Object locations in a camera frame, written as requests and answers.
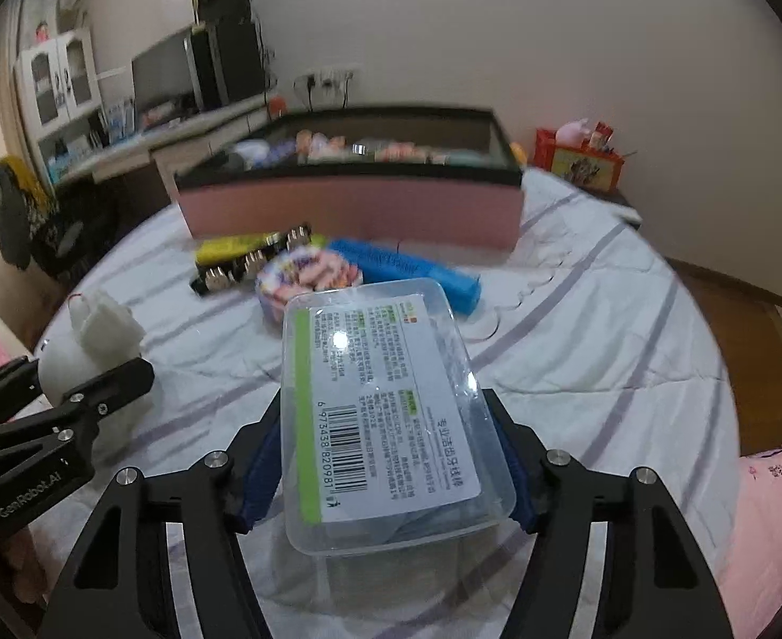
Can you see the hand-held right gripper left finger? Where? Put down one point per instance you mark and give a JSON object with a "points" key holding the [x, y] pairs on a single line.
{"points": [[261, 479]]}

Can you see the small pink doll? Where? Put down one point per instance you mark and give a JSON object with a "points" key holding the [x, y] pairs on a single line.
{"points": [[43, 32]]}

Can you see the black studded strip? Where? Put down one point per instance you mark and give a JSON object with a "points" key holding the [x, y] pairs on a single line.
{"points": [[291, 238]]}

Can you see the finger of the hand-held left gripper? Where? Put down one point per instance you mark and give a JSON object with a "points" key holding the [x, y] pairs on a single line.
{"points": [[114, 381], [5, 383]]}

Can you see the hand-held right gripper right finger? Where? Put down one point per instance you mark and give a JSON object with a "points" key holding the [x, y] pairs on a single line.
{"points": [[522, 482]]}

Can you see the black speaker box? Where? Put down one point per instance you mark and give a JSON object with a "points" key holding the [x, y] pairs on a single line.
{"points": [[224, 5]]}

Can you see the clear plastic box white label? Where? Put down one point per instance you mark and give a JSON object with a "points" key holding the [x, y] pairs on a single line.
{"points": [[391, 413]]}

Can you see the round pink printed tin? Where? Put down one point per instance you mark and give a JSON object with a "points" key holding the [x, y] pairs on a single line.
{"points": [[311, 276]]}

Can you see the black computer tower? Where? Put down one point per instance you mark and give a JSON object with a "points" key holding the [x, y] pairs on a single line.
{"points": [[231, 66]]}

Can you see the white wall outlet strip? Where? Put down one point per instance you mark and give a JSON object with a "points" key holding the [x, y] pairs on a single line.
{"points": [[331, 76]]}

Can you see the white striped bedsheet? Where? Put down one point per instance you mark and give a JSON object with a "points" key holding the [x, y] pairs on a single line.
{"points": [[597, 359]]}

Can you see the pink storage box black rim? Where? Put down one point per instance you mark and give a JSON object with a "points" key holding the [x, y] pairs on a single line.
{"points": [[351, 206]]}

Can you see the white desk with drawers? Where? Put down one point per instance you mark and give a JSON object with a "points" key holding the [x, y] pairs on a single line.
{"points": [[164, 146]]}

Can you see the white glass-door cabinet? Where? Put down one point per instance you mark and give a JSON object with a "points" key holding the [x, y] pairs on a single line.
{"points": [[55, 83]]}

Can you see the yellow packet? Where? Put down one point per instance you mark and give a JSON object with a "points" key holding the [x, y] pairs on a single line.
{"points": [[231, 249]]}

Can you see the blue rectangular packet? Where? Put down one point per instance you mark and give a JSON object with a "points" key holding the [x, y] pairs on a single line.
{"points": [[404, 267]]}

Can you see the red printed crate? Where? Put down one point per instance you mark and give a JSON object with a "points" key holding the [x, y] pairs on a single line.
{"points": [[584, 163]]}

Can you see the pink floral clothing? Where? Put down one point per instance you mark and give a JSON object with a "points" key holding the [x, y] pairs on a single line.
{"points": [[776, 526]]}

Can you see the black office chair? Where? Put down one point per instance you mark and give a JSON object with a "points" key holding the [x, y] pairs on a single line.
{"points": [[78, 226]]}

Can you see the teal brush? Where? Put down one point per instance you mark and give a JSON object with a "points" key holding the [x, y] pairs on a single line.
{"points": [[470, 158]]}

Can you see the white plush toy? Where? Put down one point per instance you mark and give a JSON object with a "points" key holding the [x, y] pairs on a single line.
{"points": [[108, 323]]}

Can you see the black battery pack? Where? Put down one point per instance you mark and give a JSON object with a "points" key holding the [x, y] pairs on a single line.
{"points": [[228, 276]]}

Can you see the person's left hand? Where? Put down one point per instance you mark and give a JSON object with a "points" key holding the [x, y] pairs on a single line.
{"points": [[18, 572]]}

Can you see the pink plush toy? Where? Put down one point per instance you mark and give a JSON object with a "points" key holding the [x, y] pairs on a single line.
{"points": [[572, 132]]}

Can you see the black computer monitor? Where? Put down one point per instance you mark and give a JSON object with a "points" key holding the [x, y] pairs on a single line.
{"points": [[161, 73]]}

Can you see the yellow black garment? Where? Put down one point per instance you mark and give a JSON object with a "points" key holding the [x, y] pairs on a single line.
{"points": [[18, 206]]}

